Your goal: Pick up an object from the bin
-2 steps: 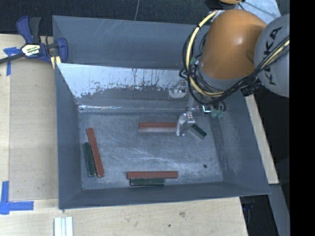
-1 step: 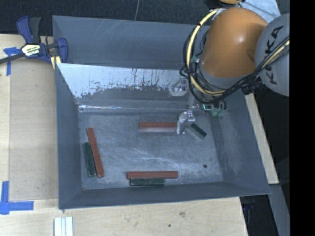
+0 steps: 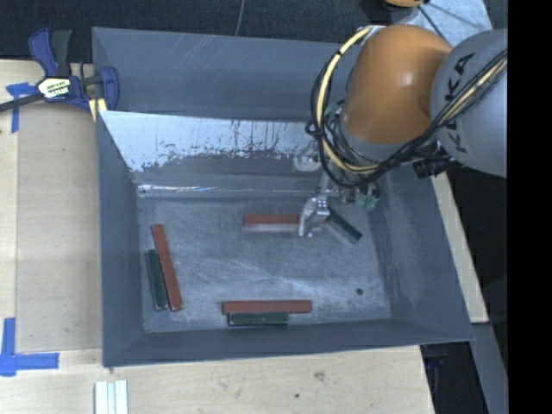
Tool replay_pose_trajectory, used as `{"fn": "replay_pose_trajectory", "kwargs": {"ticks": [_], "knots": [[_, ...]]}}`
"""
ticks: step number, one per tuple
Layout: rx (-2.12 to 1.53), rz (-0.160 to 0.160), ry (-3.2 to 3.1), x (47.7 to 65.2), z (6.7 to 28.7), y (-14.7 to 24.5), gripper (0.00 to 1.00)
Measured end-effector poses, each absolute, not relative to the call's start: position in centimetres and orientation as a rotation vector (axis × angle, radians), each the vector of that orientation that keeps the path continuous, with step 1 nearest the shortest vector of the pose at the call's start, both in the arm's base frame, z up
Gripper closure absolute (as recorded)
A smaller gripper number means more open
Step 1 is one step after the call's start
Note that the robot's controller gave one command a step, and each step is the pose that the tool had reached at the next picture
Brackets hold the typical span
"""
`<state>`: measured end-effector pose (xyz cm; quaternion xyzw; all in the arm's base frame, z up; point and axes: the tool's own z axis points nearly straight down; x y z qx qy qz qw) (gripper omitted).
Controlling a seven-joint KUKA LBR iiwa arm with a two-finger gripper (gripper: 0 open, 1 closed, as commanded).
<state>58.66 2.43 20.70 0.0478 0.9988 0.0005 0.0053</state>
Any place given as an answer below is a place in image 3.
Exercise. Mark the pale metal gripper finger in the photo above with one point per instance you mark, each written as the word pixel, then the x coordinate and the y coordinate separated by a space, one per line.
pixel 322 215
pixel 307 220

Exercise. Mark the dark green flat block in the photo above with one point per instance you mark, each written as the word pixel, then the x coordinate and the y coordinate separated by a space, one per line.
pixel 347 229
pixel 259 319
pixel 156 280

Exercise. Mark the red-brown flat block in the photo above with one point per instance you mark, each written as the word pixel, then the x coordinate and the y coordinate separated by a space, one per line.
pixel 267 306
pixel 167 267
pixel 269 220

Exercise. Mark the grey metal bin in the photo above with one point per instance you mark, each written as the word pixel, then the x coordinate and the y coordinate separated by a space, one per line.
pixel 241 270

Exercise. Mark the pale wood flat board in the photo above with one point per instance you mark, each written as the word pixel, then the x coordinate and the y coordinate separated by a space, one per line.
pixel 56 231

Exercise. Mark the black cylinder on white bracket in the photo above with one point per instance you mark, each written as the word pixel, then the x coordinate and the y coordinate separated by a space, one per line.
pixel 431 166

